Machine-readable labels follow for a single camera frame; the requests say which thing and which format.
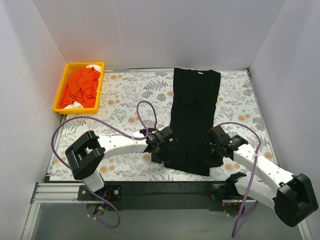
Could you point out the aluminium frame rail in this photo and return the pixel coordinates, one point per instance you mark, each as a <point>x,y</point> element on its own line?
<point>55,213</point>

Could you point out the orange t shirt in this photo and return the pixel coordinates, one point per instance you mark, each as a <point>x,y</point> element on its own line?
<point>82,87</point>

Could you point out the yellow plastic bin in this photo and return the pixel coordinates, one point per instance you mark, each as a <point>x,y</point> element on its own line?
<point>80,88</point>

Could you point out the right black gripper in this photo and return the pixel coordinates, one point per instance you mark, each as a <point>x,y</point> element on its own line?
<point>211,155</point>

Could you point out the floral table cloth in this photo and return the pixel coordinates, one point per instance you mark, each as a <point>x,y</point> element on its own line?
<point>132,99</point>

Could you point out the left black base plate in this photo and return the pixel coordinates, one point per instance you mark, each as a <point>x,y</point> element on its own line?
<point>108,192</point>

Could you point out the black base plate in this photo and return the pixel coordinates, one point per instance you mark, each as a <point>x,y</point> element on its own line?
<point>108,192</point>
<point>217,192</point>

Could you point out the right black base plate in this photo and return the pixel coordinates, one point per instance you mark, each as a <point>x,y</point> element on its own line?
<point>217,192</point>

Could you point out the black t shirt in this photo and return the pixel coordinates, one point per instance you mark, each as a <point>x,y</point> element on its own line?
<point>195,95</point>

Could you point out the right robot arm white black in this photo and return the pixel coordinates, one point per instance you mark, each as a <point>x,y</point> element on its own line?
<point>291,196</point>

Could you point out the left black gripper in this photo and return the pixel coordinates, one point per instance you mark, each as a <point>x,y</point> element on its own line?
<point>161,153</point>

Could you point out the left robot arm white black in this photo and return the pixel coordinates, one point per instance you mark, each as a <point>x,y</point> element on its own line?
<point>86,153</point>

